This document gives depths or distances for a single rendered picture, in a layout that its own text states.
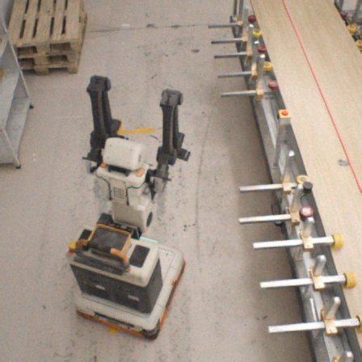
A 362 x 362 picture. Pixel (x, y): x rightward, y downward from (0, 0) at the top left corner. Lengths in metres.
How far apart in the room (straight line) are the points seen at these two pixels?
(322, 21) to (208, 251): 2.39
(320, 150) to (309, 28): 1.55
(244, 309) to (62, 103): 2.95
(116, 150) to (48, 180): 1.88
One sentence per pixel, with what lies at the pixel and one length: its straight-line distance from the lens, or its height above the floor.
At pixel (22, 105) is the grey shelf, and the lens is 5.04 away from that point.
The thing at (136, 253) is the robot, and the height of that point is 0.81.
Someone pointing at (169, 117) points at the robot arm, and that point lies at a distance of 2.48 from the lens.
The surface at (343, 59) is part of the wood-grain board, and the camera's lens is 4.17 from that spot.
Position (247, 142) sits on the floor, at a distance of 4.51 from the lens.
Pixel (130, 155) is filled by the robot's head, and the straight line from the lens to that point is 2.55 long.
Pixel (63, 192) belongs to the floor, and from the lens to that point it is 4.25.
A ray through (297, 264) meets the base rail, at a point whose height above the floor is 0.70.
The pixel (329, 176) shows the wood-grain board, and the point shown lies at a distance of 3.13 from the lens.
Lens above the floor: 3.20
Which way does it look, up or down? 50 degrees down
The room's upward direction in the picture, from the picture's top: 2 degrees counter-clockwise
